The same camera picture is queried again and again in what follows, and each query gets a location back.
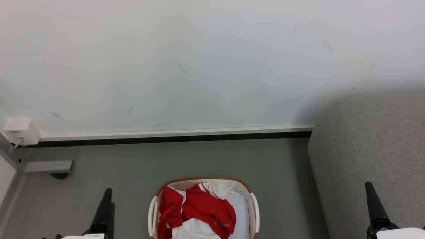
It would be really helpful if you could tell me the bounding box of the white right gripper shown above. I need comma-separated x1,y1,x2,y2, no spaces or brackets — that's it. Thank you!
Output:
365,182,425,239

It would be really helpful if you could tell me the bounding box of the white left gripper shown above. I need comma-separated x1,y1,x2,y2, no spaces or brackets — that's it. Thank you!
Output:
42,188,115,239

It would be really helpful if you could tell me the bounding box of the red and white garment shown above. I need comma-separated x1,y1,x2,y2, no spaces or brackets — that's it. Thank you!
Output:
157,181,237,239

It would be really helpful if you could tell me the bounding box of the grey fabric sofa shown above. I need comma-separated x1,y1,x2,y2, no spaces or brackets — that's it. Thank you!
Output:
307,94,425,239

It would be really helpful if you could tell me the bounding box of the white furniture side panel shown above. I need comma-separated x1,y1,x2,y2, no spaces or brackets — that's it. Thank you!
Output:
0,155,18,208

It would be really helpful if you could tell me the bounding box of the white and black baseboard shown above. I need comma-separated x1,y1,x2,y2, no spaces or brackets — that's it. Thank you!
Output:
15,124,315,149

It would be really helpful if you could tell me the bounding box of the white laundry basket brown rim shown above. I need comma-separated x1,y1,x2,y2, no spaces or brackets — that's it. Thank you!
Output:
148,176,260,239

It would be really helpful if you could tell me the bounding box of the white cushion in basket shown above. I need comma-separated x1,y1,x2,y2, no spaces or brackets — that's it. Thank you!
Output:
226,190,250,239

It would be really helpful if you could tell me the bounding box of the grey metal frame bar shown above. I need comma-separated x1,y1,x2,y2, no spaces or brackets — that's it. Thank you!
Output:
0,133,73,175

